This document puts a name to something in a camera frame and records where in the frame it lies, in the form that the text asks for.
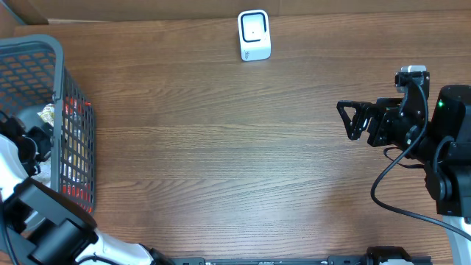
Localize orange spaghetti packet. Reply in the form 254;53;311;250
60;96;93;213

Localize green snack packet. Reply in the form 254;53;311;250
37;104;55;127

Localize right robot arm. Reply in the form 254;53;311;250
336;66;470;264

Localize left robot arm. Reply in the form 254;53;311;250
1;113;171;264

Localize white barcode scanner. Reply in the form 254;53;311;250
237;10;272;62

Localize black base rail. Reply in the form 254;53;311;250
171;246;433;265

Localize grey plastic mesh basket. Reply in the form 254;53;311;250
1;35;96;213

